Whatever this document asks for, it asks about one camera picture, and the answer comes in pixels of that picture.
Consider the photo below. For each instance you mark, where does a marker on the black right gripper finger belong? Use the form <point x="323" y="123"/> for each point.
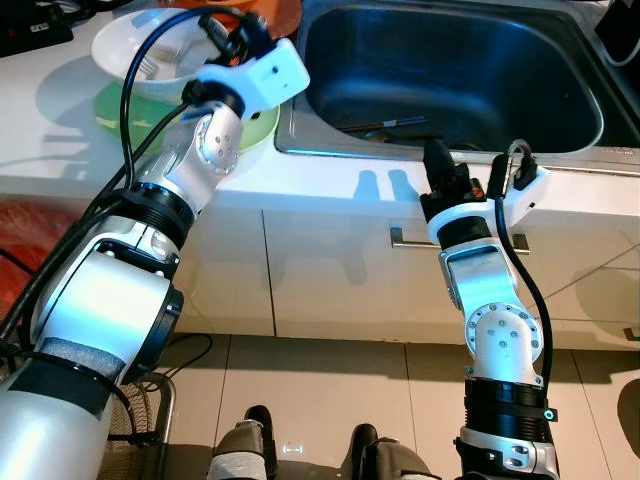
<point x="441" y="165"/>

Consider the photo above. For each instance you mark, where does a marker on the light green plate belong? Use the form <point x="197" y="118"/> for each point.
<point x="255" y="130"/>

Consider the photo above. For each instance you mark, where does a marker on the silver fork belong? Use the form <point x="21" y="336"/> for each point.
<point x="150" y="68"/>

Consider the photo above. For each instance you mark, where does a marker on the white ceramic bowl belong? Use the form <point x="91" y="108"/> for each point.
<point x="130" y="50"/>

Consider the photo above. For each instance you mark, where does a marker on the white kitchen cabinet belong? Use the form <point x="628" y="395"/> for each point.
<point x="330" y="280"/>

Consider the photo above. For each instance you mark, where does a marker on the black kitchen appliance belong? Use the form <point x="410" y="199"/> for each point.
<point x="615" y="30"/>

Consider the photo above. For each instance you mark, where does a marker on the orange plate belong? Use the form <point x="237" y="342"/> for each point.
<point x="285" y="15"/>

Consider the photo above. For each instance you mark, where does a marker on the stainless steel sink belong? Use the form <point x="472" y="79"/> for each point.
<point x="480" y="70"/>

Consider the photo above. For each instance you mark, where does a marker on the black power strip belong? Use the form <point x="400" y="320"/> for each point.
<point x="30" y="35"/>

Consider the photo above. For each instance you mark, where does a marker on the grey right robot leg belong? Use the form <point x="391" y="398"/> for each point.
<point x="390" y="460"/>

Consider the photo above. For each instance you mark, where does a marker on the grey robot leg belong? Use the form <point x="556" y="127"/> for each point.
<point x="245" y="450"/>
<point x="390" y="460"/>

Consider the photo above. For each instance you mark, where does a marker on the grey left robot leg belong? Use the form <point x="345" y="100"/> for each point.
<point x="245" y="450"/>

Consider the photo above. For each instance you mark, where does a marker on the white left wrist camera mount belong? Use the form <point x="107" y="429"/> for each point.
<point x="265" y="75"/>

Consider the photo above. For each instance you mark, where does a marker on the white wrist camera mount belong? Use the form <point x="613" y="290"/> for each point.
<point x="530" y="195"/>
<point x="265" y="75"/>

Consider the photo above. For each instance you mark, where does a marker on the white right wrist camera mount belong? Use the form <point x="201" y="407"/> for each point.
<point x="530" y="195"/>

